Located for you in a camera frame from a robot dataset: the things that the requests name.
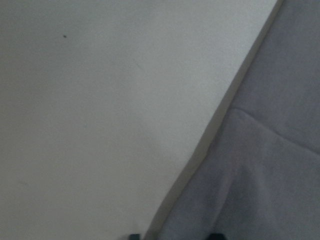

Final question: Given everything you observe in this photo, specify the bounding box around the brown t-shirt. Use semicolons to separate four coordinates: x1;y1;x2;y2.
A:
145;0;320;240

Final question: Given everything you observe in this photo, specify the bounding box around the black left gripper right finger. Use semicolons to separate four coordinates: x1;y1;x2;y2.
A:
207;233;224;240

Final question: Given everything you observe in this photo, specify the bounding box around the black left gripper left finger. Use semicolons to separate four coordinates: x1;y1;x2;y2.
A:
128;233;141;240

